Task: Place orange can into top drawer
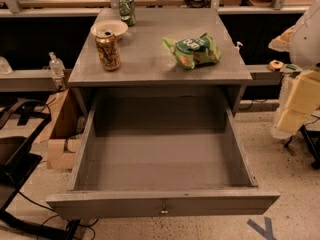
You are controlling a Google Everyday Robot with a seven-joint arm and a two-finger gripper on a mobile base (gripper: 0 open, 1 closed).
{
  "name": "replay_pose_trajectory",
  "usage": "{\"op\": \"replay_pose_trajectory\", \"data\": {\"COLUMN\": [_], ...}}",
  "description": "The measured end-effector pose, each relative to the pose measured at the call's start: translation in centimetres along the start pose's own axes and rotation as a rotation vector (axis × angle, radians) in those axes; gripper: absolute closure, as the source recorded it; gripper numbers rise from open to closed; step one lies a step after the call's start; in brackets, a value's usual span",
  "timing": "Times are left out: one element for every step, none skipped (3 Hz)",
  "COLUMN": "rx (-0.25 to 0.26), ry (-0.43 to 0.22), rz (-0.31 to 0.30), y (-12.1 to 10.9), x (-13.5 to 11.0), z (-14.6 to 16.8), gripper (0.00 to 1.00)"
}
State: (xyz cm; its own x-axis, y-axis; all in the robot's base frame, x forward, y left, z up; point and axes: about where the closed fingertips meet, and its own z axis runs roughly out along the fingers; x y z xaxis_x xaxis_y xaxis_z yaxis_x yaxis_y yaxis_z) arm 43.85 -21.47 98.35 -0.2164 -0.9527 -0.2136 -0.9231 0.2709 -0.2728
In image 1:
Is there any clear plastic bottle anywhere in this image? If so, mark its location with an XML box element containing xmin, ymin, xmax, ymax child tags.
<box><xmin>49</xmin><ymin>52</ymin><xmax>65</xmax><ymax>77</ymax></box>

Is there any black office chair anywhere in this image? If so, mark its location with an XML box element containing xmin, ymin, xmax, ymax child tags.
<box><xmin>0</xmin><ymin>98</ymin><xmax>80</xmax><ymax>240</ymax></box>

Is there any small green object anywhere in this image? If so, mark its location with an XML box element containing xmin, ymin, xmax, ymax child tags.
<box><xmin>286</xmin><ymin>64</ymin><xmax>297</xmax><ymax>70</ymax></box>

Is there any cardboard box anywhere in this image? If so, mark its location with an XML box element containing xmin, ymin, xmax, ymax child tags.
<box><xmin>35</xmin><ymin>89</ymin><xmax>81</xmax><ymax>143</ymax></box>

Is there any green chip bag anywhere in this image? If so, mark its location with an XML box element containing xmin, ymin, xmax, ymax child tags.
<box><xmin>162</xmin><ymin>33</ymin><xmax>221</xmax><ymax>70</ymax></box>

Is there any open grey top drawer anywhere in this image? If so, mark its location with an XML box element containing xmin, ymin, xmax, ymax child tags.
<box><xmin>47</xmin><ymin>94</ymin><xmax>280</xmax><ymax>219</ymax></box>

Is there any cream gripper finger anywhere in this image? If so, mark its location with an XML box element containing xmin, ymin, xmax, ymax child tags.
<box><xmin>268</xmin><ymin>27</ymin><xmax>293</xmax><ymax>52</ymax></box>
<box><xmin>277</xmin><ymin>70</ymin><xmax>320</xmax><ymax>134</ymax></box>

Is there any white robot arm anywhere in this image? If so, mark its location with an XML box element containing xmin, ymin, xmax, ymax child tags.
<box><xmin>269</xmin><ymin>0</ymin><xmax>320</xmax><ymax>139</ymax></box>

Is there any small white spray bottle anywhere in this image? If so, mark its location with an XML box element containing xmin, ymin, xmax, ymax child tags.
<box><xmin>235</xmin><ymin>41</ymin><xmax>243</xmax><ymax>53</ymax></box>

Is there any black tripod stand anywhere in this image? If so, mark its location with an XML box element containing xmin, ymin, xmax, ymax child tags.
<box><xmin>299</xmin><ymin>125</ymin><xmax>320</xmax><ymax>170</ymax></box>

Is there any grey cabinet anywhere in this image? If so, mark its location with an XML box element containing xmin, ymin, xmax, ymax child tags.
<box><xmin>68</xmin><ymin>7</ymin><xmax>251</xmax><ymax>110</ymax></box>

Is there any white bowl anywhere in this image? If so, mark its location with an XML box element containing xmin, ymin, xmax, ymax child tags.
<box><xmin>90</xmin><ymin>20</ymin><xmax>128</xmax><ymax>40</ymax></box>

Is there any green soda can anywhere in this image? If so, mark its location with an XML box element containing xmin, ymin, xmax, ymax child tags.
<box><xmin>119</xmin><ymin>0</ymin><xmax>136</xmax><ymax>26</ymax></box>

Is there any orange soda can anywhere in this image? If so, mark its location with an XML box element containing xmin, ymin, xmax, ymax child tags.
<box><xmin>95</xmin><ymin>30</ymin><xmax>120</xmax><ymax>71</ymax></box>

